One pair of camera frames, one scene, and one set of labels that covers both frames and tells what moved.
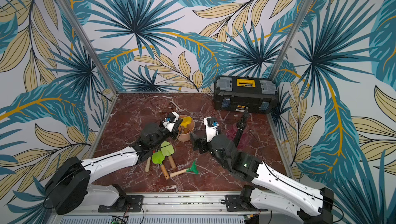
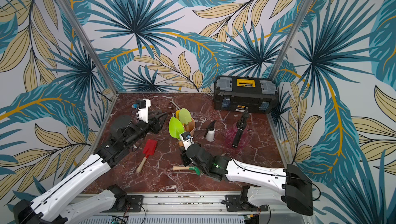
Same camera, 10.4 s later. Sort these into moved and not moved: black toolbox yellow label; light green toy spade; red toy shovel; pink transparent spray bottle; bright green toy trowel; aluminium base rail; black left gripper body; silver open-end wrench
Moved: bright green toy trowel; light green toy spade; red toy shovel; black left gripper body
Not moved: black toolbox yellow label; pink transparent spray bottle; silver open-end wrench; aluminium base rail
